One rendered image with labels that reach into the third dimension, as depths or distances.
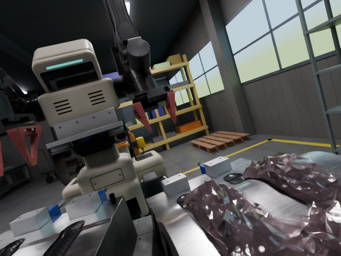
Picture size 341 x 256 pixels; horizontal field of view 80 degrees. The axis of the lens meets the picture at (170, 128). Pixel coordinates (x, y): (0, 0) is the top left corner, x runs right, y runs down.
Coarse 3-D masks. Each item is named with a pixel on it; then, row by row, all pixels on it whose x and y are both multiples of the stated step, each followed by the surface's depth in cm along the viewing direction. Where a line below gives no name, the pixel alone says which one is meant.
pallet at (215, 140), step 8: (208, 136) 502; (216, 136) 478; (224, 136) 443; (232, 136) 418; (240, 136) 407; (192, 144) 493; (200, 144) 437; (208, 144) 414; (216, 144) 393; (224, 144) 397; (232, 144) 400; (208, 152) 398
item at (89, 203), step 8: (96, 192) 39; (104, 192) 43; (72, 200) 39; (80, 200) 37; (88, 200) 36; (96, 200) 38; (104, 200) 42; (72, 208) 37; (80, 208) 37; (88, 208) 37; (96, 208) 38; (72, 216) 37; (80, 216) 37
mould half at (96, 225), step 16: (112, 208) 36; (48, 224) 38; (64, 224) 36; (96, 224) 32; (112, 224) 32; (128, 224) 39; (0, 240) 37; (32, 240) 33; (48, 240) 32; (80, 240) 29; (96, 240) 28; (112, 240) 30; (128, 240) 36
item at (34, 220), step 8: (64, 200) 49; (40, 208) 40; (48, 208) 43; (56, 208) 43; (24, 216) 38; (32, 216) 37; (40, 216) 38; (48, 216) 40; (16, 224) 37; (24, 224) 37; (32, 224) 37; (40, 224) 37; (16, 232) 37; (24, 232) 37
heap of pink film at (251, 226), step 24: (264, 168) 26; (288, 168) 24; (312, 168) 25; (192, 192) 24; (216, 192) 22; (240, 192) 23; (288, 192) 24; (312, 192) 21; (336, 192) 18; (216, 216) 20; (240, 216) 20; (264, 216) 20; (288, 216) 19; (312, 216) 18; (336, 216) 17; (216, 240) 19; (240, 240) 17; (264, 240) 17; (288, 240) 17; (312, 240) 15; (336, 240) 15
